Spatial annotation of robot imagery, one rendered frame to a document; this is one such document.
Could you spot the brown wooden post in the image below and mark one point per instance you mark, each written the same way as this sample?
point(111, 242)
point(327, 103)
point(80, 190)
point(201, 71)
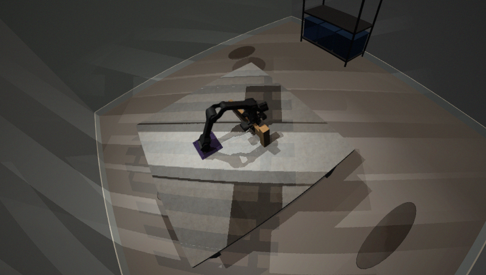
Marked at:
point(264, 132)

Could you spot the brown wooden board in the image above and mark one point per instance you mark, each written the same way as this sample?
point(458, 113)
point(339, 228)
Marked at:
point(239, 112)

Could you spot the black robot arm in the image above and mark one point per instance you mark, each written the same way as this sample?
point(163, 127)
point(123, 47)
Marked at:
point(249, 105)

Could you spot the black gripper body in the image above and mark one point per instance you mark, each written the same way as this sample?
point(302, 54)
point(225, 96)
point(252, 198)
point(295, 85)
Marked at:
point(245, 126)

